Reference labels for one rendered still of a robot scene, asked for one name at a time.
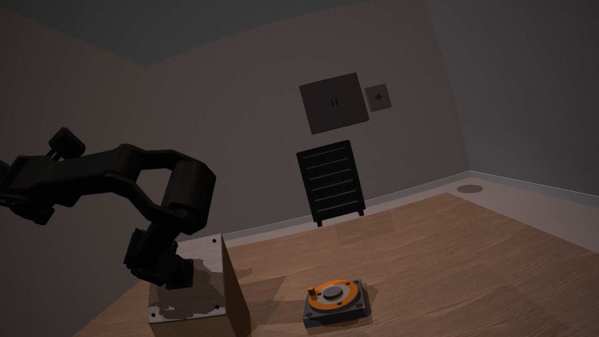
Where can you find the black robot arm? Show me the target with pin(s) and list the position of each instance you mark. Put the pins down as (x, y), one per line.
(32, 185)

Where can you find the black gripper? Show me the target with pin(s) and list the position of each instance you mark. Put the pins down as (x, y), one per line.
(66, 145)

